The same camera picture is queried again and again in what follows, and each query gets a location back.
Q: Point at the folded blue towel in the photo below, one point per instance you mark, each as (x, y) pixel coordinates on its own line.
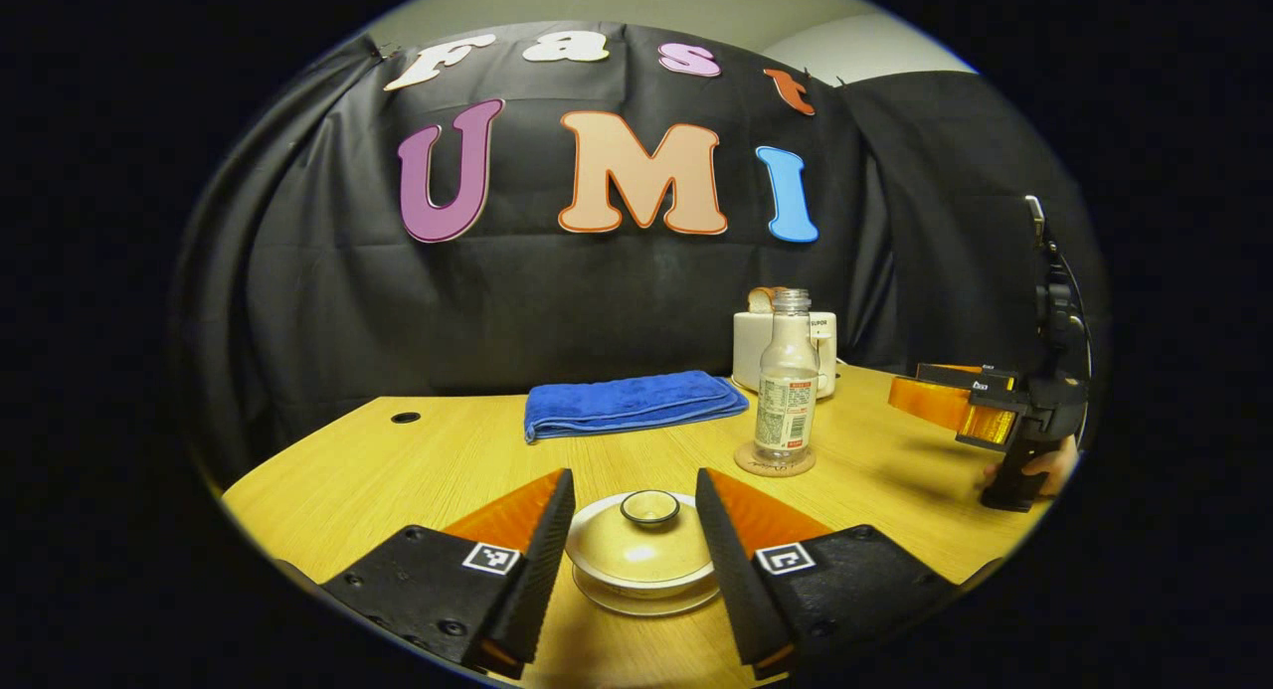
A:
(627, 406)

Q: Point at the clear glass water bottle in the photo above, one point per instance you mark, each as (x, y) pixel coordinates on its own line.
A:
(786, 391)

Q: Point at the cream teacup lid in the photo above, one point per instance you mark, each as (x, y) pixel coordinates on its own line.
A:
(636, 550)

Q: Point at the round brown coaster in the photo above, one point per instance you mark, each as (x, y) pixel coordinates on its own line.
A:
(746, 462)

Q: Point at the black backdrop cloth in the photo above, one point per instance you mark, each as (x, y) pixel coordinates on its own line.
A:
(328, 321)

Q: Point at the toast bread slice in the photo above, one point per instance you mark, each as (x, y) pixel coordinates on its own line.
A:
(762, 299)

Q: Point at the cream ceramic saucer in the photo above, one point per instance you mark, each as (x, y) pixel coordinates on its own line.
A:
(646, 608)

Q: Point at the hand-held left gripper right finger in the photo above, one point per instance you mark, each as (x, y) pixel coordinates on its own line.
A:
(736, 580)

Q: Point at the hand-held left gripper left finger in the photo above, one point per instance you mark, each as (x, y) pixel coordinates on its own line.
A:
(542, 570)

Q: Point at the white toaster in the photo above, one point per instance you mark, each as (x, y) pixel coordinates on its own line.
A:
(746, 356)

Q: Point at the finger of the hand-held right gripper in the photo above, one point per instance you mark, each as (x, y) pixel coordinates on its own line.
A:
(935, 401)
(970, 378)

